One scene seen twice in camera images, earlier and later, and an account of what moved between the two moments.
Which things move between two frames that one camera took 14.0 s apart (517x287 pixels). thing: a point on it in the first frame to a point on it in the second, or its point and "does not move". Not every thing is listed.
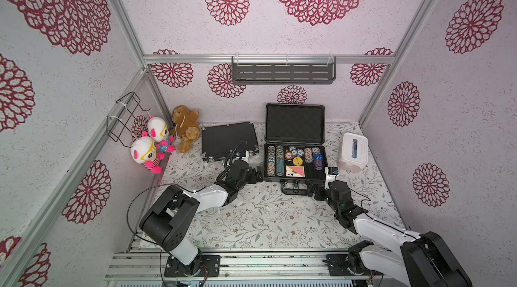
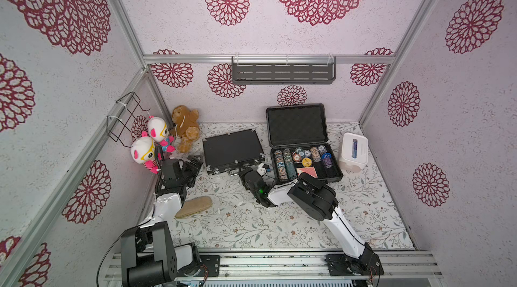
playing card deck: (295, 171) to (309, 170)
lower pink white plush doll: (143, 151) does not move
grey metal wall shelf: (262, 70) does not move
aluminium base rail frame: (241, 266) does not move
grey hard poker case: (295, 150) does not move
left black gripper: (255, 179) to (194, 169)
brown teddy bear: (186, 129) does not move
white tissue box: (354, 153) does not move
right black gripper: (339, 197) to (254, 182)
